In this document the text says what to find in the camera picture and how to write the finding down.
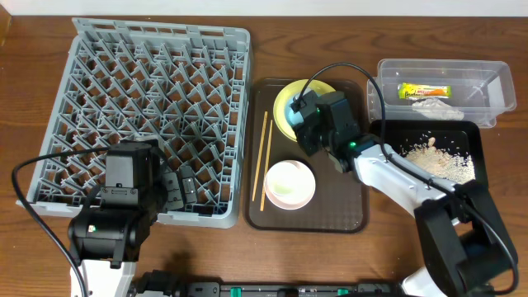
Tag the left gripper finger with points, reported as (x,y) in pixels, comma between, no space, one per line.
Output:
(188,186)
(174,193)

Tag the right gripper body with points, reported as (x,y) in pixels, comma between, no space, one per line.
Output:
(308,142)

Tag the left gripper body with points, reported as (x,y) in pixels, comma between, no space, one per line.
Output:
(178,190)

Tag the pink white bowl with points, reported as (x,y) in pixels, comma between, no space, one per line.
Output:
(289,185)

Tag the green snack wrapper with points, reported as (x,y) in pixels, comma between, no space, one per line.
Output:
(412,91)

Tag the white napkin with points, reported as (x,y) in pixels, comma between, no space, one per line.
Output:
(435,109)

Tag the rice food waste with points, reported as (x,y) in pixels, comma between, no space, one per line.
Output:
(441,162)

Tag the light blue bowl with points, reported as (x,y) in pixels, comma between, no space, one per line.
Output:
(292,118)

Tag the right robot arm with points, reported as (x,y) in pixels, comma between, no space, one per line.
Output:
(465,244)

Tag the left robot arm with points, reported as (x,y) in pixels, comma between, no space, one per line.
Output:
(115,220)

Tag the grey dishwasher rack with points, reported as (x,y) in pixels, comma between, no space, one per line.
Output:
(186,86)

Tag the yellow plate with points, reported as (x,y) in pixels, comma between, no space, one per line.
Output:
(286,92)

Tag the left wooden chopstick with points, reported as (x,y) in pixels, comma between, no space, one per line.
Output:
(259,156)

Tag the wooden chopstick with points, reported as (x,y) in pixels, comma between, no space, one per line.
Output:
(268,149)
(259,156)

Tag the right wooden chopstick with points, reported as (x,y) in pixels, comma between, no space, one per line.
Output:
(268,149)

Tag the brown serving tray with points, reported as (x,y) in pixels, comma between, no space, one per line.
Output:
(340,203)

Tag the clear plastic bin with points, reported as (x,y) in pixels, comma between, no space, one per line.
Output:
(482,90)

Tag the black tray bin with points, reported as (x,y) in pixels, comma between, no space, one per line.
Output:
(458,136)

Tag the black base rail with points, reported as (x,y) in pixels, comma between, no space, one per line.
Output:
(268,289)

